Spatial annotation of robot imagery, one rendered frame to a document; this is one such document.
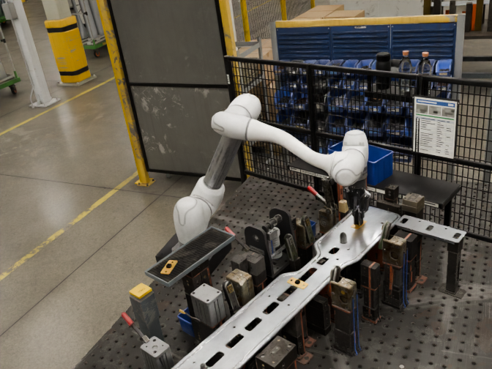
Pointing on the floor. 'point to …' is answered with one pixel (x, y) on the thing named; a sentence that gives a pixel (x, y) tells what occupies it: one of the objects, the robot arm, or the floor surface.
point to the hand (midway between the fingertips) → (358, 217)
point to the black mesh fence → (359, 124)
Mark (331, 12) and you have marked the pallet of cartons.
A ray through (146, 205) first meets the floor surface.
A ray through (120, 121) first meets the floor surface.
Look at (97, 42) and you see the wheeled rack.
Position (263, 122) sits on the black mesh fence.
